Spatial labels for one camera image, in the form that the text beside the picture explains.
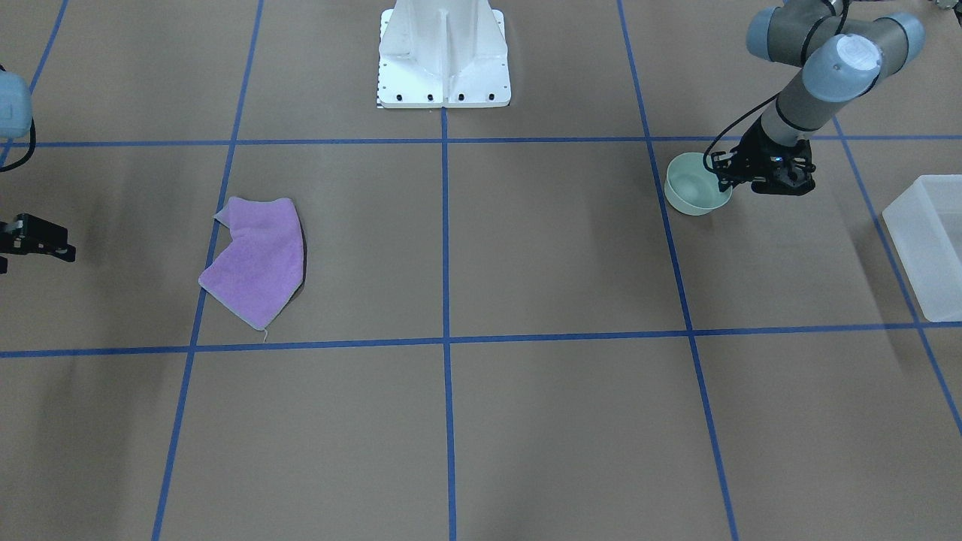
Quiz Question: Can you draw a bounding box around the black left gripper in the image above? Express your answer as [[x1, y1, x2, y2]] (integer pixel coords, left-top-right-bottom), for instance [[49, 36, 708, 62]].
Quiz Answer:
[[710, 121, 793, 192]]

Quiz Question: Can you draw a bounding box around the green plastic bowl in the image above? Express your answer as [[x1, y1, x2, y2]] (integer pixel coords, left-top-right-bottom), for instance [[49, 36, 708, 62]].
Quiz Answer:
[[663, 152, 734, 216]]

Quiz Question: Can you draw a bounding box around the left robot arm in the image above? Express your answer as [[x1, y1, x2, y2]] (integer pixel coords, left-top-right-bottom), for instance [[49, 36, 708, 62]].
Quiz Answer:
[[702, 1, 927, 196]]

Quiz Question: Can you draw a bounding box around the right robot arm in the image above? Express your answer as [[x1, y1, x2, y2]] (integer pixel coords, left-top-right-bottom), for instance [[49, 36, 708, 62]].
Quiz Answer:
[[1, 68, 77, 274]]

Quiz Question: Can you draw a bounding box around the translucent plastic box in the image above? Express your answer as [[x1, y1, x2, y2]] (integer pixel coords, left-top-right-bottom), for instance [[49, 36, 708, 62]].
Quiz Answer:
[[882, 174, 961, 322]]

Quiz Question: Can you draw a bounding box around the purple cloth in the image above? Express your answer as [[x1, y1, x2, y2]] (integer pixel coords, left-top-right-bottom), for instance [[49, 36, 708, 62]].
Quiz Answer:
[[198, 196, 307, 331]]

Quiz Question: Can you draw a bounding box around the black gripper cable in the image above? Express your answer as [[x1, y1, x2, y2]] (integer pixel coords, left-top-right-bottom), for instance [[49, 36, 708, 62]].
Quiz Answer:
[[703, 90, 782, 174]]

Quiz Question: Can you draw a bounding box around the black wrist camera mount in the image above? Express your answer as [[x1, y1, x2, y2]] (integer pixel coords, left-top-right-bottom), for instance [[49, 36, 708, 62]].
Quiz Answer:
[[750, 138, 815, 196]]

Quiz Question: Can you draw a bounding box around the white pedestal column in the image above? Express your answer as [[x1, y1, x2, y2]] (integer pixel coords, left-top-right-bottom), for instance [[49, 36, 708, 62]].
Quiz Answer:
[[376, 1, 512, 109]]

